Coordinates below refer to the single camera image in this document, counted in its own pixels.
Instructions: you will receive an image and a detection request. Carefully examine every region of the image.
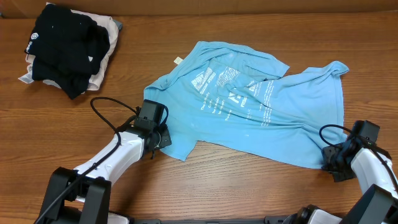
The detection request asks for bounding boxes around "light blue printed t-shirt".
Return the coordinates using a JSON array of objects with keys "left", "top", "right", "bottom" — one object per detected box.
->
[{"left": 144, "top": 41, "right": 349, "bottom": 169}]

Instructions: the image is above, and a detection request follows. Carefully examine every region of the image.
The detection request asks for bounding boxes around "grey folded garment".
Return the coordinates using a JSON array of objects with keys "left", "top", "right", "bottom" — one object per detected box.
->
[{"left": 113, "top": 19, "right": 123, "bottom": 30}]

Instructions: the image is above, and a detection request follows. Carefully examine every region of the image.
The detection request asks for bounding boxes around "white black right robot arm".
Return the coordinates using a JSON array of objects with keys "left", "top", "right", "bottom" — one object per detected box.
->
[{"left": 282, "top": 139, "right": 397, "bottom": 224}]

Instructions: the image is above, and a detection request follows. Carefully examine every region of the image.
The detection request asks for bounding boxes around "beige folded garment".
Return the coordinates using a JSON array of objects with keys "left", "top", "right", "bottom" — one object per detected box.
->
[{"left": 25, "top": 10, "right": 119, "bottom": 91}]

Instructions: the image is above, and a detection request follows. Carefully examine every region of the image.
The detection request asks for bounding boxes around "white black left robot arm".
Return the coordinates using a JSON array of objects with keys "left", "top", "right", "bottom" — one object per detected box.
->
[{"left": 35, "top": 124, "right": 172, "bottom": 223}]

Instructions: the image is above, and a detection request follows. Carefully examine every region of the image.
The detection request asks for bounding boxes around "black folded garment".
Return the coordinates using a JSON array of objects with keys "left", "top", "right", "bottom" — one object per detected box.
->
[{"left": 25, "top": 4, "right": 111, "bottom": 100}]

